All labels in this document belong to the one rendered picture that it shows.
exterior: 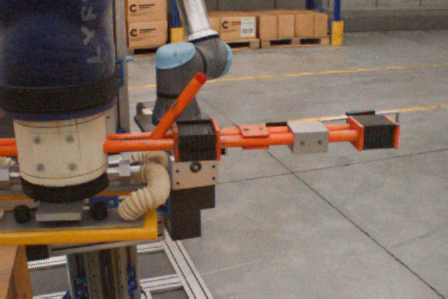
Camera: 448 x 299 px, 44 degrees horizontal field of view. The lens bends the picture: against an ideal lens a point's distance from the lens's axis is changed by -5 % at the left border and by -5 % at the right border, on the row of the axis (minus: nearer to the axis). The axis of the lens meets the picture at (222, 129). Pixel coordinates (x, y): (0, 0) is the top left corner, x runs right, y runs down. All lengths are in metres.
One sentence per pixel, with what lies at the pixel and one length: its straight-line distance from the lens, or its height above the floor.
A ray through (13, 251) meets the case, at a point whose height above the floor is 0.95.
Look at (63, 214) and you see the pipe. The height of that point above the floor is 1.12.
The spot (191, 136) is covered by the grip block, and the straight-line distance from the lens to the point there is 1.02.
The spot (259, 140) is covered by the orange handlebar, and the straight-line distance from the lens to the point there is 1.06.
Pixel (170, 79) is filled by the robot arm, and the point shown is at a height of 1.18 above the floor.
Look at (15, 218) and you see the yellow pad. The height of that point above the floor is 1.10.
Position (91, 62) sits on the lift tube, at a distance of 0.95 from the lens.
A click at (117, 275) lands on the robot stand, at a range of 1.98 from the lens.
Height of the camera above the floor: 1.55
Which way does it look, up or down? 18 degrees down
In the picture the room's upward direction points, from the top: straight up
